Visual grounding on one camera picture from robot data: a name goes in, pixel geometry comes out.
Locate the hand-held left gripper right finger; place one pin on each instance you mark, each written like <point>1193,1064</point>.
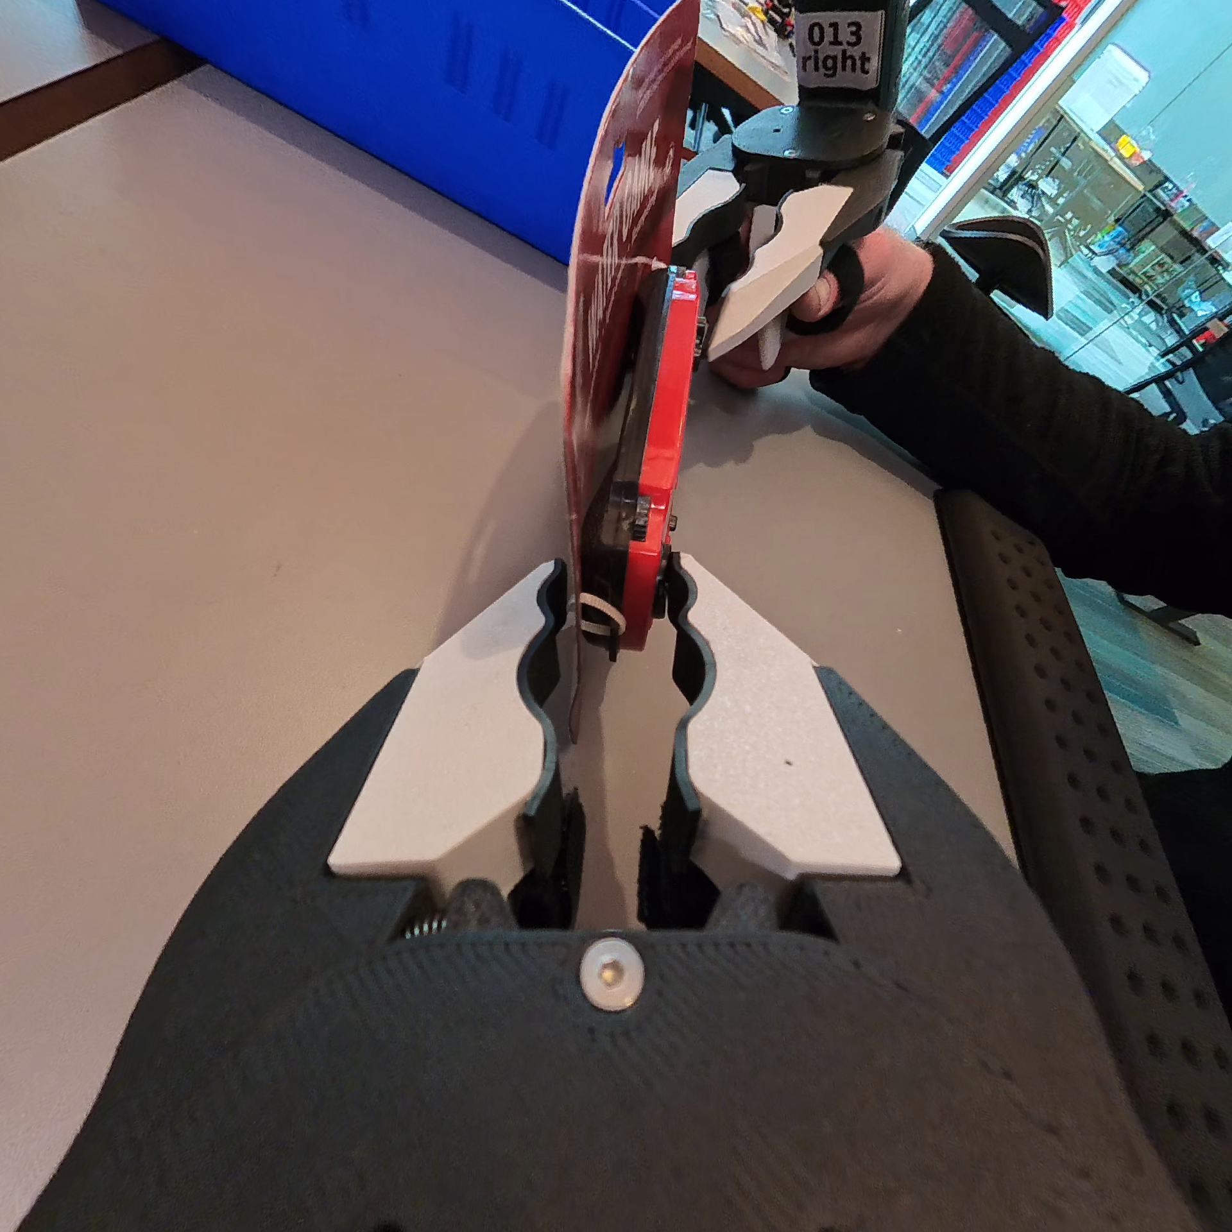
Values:
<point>785,770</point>

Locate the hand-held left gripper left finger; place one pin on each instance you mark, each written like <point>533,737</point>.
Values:
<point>444,770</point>

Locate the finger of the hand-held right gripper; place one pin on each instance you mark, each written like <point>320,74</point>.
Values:
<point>703,193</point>
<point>779,270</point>

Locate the red handheld toy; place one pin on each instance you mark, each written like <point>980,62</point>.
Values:
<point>625,289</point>

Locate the person's right forearm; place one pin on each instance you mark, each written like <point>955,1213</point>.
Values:
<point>1060,452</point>

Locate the person's right hand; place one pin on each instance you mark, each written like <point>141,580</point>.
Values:
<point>891,289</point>

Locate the wooden table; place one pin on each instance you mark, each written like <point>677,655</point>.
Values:
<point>741,75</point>

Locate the black office chair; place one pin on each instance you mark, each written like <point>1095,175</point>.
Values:
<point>1011,260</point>

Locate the black perforated foam pad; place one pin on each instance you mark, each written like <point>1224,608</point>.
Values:
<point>1107,819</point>

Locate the blue plastic bin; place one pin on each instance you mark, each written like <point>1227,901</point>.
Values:
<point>385,77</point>

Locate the person's black clothing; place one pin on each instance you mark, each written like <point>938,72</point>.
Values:
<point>1195,847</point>

